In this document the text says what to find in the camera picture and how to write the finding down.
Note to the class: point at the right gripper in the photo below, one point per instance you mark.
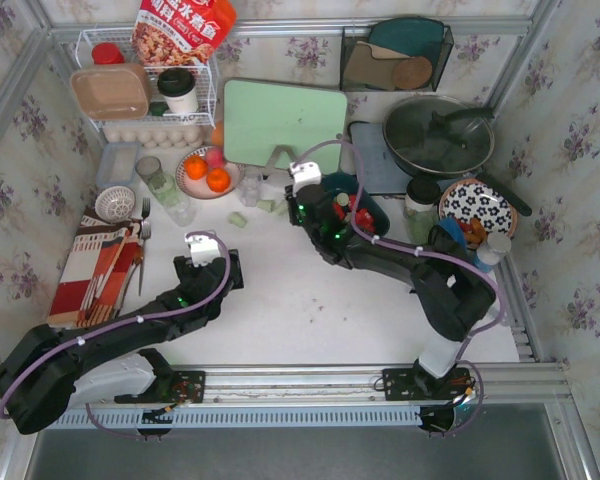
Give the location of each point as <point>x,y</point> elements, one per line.
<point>309,201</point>

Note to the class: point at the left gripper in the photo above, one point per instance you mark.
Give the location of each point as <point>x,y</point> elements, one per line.
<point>208,272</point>

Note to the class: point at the green capsule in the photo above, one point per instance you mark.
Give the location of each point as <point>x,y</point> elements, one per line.
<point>238,220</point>
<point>266,205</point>
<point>282,208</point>

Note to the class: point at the red capsule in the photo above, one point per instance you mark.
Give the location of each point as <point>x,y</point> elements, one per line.
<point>364,220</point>
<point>342,199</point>
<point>339,211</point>

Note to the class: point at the red capsule bottom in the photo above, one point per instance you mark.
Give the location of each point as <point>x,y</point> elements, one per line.
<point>339,211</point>

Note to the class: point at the teal plastic storage basket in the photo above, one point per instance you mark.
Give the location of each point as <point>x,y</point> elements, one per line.
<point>340,182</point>

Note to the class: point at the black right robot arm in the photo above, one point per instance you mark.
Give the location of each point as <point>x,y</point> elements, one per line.
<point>453,295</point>

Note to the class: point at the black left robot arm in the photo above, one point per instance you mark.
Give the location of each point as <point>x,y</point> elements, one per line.
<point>38,377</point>

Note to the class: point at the white strainer basket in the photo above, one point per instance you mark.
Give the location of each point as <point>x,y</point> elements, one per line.
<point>115,204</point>

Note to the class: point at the metal cutting board stand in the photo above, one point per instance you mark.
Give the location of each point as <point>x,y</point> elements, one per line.
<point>280,159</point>

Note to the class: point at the clear glass tumbler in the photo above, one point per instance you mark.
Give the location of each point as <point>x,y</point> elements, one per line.
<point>249,188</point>

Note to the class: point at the metal fork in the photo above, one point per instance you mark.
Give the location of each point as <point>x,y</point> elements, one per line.
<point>145,234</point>

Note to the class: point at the orange right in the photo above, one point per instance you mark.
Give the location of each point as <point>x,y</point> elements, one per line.
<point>218,180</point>

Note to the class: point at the clear glass near rack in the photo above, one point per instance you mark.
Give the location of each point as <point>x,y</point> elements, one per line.
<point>180,208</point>

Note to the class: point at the green cutting board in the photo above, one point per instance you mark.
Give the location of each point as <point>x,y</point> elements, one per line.
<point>259,115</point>

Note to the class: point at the peach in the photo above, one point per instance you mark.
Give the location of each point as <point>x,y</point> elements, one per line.
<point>214,157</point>

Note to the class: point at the fruit plate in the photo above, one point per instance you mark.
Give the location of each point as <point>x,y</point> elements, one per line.
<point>198,189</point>

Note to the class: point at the orange behind board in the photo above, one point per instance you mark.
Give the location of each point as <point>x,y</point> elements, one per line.
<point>217,134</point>

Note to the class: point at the grey induction cooker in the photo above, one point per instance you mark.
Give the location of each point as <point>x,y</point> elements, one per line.
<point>382,176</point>

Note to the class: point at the striped kitchen towel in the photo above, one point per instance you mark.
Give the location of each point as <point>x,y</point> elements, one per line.
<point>99,264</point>

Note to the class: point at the orange left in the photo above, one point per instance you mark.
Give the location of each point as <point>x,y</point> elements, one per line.
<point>195,167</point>

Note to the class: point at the green ribbed glass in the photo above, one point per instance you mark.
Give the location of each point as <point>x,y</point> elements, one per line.
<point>164,188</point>

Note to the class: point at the grey glass cup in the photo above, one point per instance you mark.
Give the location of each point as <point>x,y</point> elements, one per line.
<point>149,169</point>

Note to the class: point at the green glass tumbler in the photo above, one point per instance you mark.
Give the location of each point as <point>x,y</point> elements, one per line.
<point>419,224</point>

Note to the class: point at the clear lidded container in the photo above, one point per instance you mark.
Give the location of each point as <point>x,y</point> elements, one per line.
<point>117,166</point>

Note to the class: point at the egg tray with eggs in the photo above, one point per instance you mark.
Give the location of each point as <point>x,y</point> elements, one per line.
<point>157,136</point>

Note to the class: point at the black frying pan with lid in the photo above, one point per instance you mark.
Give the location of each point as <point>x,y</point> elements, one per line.
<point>440,137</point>

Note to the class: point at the white cup black lid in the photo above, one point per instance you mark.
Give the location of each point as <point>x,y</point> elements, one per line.
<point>178,87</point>

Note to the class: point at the floral patterned plate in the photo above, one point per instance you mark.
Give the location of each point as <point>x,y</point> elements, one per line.
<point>477,210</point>

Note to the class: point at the black mesh organizer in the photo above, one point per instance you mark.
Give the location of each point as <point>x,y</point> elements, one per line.
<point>407,54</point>

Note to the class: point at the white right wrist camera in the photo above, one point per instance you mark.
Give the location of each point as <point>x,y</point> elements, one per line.
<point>305,173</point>

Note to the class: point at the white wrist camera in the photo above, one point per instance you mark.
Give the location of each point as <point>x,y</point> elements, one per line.
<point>203,247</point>
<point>305,173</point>

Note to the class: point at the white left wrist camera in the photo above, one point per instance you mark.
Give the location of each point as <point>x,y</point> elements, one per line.
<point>203,247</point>

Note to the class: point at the white wire rack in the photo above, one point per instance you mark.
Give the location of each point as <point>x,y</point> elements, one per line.
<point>206,76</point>

